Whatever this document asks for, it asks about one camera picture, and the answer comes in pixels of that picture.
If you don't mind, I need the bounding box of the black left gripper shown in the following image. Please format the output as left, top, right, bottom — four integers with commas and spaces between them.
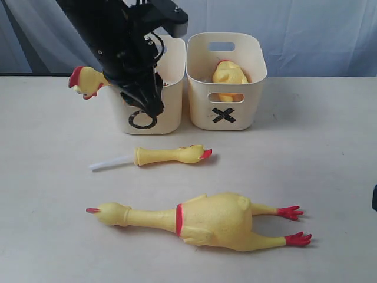
88, 28, 164, 115

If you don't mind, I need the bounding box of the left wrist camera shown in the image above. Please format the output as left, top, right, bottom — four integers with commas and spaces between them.
138, 0, 189, 38

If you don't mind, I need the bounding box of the cream bin marked X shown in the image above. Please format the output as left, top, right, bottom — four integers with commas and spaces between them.
186, 32, 267, 131

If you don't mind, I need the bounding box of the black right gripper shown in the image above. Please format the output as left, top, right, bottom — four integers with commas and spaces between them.
372, 185, 377, 211

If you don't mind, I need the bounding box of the detached chicken head with tube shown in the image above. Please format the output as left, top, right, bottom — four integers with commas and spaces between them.
88, 144, 213, 171

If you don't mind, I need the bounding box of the grey backdrop curtain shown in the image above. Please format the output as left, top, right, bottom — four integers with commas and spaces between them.
1, 0, 376, 77

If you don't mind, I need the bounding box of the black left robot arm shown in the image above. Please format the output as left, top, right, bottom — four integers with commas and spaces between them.
57, 1, 168, 117

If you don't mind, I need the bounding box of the large yellow rubber chicken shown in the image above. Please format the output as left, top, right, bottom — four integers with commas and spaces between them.
85, 193, 312, 252

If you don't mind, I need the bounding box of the headless yellow rubber chicken body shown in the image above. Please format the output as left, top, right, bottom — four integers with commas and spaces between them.
212, 60, 249, 103

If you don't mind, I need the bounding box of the cream bin marked O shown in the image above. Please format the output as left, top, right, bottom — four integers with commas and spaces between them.
101, 34, 187, 136

